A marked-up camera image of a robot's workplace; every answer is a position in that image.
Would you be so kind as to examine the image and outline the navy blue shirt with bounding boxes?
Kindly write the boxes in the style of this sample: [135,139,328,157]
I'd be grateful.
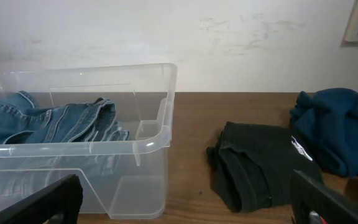
[290,88,358,177]

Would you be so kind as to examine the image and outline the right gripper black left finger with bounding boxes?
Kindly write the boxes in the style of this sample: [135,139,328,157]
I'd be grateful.
[0,174,83,224]

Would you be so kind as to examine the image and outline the dark blue jeans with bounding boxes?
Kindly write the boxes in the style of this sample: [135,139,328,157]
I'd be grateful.
[0,91,130,197]

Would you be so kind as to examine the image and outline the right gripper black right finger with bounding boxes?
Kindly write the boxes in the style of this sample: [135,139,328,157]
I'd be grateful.
[290,170,358,224]

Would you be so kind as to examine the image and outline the black folded shirt white logo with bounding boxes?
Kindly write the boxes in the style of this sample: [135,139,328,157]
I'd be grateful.
[206,122,323,213]

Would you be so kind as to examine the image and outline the clear plastic storage bin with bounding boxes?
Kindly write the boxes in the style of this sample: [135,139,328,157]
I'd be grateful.
[0,63,177,219]

